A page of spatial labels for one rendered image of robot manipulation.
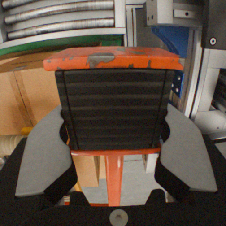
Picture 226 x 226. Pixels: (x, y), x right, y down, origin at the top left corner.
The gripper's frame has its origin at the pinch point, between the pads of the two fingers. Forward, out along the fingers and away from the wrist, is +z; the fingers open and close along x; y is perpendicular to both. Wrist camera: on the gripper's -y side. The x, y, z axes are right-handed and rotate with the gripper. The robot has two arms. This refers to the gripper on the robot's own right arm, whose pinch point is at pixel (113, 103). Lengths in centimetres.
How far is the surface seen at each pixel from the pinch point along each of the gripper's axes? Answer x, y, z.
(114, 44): 3, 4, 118
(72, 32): -18, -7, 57
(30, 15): -41, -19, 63
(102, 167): -11, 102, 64
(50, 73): -16.4, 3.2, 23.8
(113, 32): 1, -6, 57
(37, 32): -39, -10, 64
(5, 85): -32.5, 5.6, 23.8
